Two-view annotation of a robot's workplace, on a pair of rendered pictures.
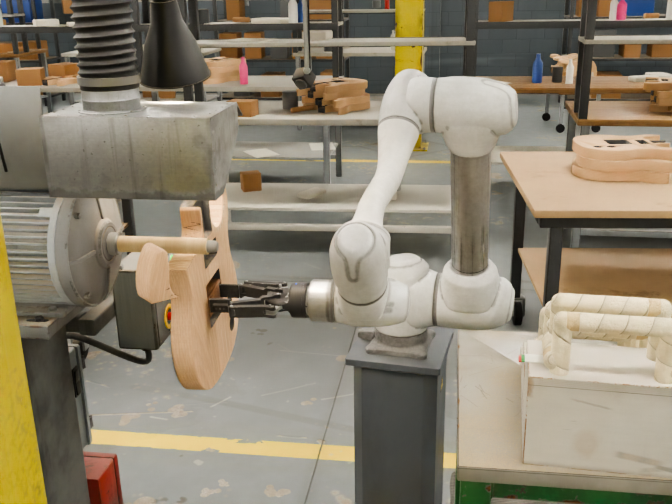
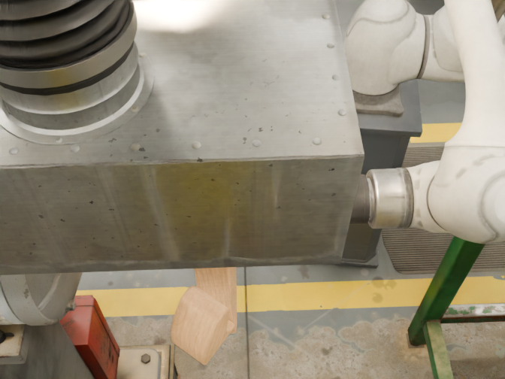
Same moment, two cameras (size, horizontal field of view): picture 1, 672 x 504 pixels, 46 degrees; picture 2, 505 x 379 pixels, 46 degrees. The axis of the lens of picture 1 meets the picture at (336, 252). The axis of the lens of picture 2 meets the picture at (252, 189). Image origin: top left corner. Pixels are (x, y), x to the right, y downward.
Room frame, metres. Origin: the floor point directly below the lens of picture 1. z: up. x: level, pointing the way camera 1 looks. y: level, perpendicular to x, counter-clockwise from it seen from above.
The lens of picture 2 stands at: (1.08, 0.32, 1.83)
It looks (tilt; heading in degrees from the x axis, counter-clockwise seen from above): 53 degrees down; 350
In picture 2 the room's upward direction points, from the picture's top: 1 degrees counter-clockwise
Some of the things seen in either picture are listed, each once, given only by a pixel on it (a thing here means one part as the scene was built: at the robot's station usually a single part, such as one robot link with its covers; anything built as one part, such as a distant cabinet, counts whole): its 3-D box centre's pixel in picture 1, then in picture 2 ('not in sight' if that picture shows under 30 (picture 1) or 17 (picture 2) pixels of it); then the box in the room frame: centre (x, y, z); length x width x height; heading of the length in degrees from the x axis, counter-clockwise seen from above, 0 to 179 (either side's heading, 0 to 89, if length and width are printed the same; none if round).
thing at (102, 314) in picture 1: (104, 310); not in sight; (1.71, 0.54, 1.02); 0.19 x 0.04 x 0.04; 171
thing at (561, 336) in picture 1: (561, 346); not in sight; (1.21, -0.37, 1.15); 0.03 x 0.03 x 0.09
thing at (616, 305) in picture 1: (610, 305); not in sight; (1.28, -0.47, 1.20); 0.20 x 0.03 x 0.03; 78
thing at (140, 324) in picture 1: (116, 312); not in sight; (1.77, 0.53, 0.99); 0.24 x 0.21 x 0.26; 81
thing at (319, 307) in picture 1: (322, 300); (385, 198); (1.56, 0.03, 1.10); 0.09 x 0.06 x 0.09; 171
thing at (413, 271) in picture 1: (405, 292); (381, 40); (2.17, -0.20, 0.87); 0.18 x 0.16 x 0.22; 75
